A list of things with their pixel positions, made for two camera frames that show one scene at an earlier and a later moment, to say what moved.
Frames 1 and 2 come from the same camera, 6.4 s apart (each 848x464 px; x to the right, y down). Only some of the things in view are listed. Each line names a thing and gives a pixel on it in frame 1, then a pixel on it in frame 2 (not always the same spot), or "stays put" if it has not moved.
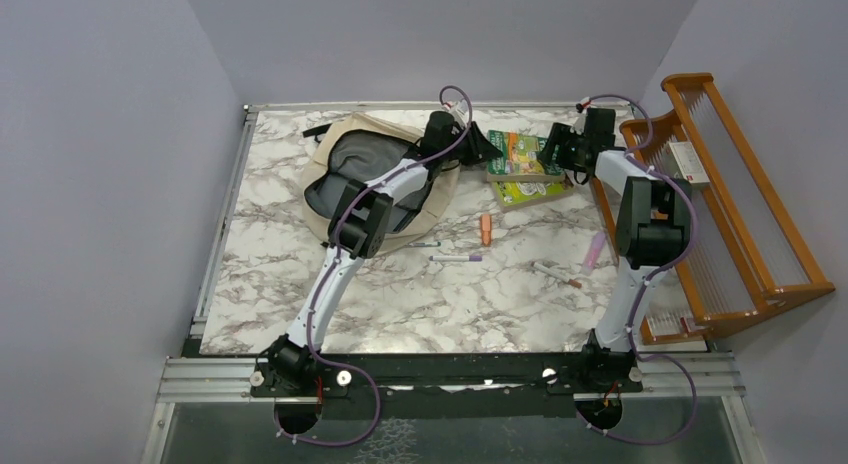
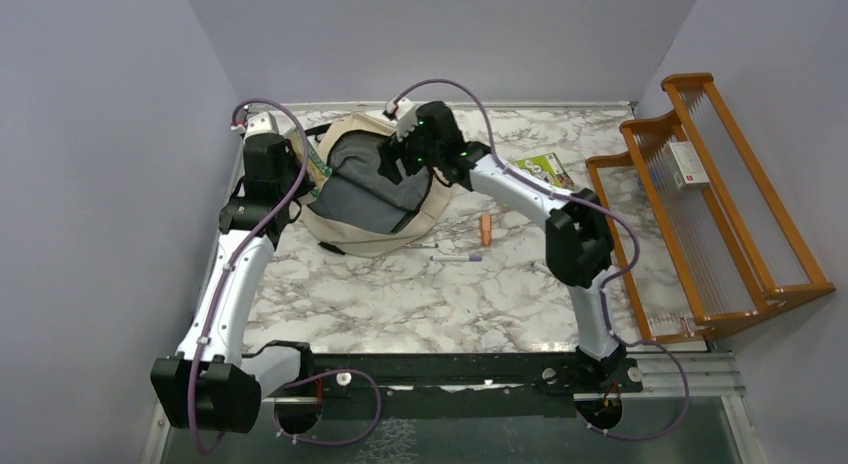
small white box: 685,162 stays put
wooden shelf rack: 744,256 stays put
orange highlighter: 486,229 stays put
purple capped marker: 469,258 stays put
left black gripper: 475,147 -> 305,183
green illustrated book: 519,161 -> 295,139
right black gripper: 559,135 -> 392,150
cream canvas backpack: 358,148 stays put
